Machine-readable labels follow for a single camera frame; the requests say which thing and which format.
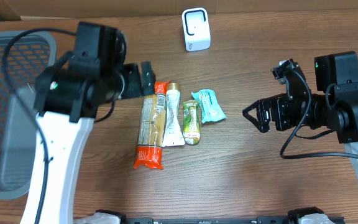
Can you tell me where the orange pasta package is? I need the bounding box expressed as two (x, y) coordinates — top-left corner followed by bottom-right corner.
(134, 81), (171, 169)

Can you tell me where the teal wet wipes packet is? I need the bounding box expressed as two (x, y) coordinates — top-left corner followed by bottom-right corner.
(191, 89), (227, 123)

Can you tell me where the white tube gold cap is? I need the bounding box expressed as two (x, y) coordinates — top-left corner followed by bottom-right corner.
(162, 83), (185, 147)

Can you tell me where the green snack packet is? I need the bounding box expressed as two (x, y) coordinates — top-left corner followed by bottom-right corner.
(183, 100), (201, 145)

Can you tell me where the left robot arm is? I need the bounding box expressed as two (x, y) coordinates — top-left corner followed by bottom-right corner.
(21, 22), (155, 223)

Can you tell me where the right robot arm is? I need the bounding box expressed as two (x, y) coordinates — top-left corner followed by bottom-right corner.
(242, 51), (358, 180)

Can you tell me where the white barcode scanner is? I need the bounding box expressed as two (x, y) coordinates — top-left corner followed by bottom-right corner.
(181, 7), (211, 52)

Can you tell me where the grey plastic mesh basket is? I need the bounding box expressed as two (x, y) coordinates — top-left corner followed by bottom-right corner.
(0, 31), (57, 200)

